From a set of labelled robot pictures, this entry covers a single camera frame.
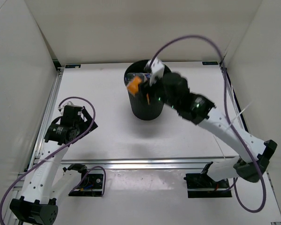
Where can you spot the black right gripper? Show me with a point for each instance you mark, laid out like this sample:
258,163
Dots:
146,87

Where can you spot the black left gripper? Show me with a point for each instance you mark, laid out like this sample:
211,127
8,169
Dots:
87,123

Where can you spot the orange juice bottle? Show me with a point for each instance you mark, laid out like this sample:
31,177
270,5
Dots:
132,89

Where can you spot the white orange label bottle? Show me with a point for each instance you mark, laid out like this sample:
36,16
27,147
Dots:
143,76

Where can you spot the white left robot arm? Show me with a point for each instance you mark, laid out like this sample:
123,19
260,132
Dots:
38,203

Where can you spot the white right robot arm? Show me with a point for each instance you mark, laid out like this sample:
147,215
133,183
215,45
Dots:
253,154

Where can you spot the black plastic waste bin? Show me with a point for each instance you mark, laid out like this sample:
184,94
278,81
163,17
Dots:
157,69

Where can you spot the aluminium left side rail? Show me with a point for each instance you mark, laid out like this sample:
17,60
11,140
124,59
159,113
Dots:
59,68

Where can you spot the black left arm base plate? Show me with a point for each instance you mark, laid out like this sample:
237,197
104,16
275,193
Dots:
92,186

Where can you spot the aluminium front table rail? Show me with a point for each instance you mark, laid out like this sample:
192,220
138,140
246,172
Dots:
158,163

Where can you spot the aluminium right side rail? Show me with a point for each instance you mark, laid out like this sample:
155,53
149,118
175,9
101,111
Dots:
234,99

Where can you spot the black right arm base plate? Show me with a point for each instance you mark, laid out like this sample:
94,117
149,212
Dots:
201,186

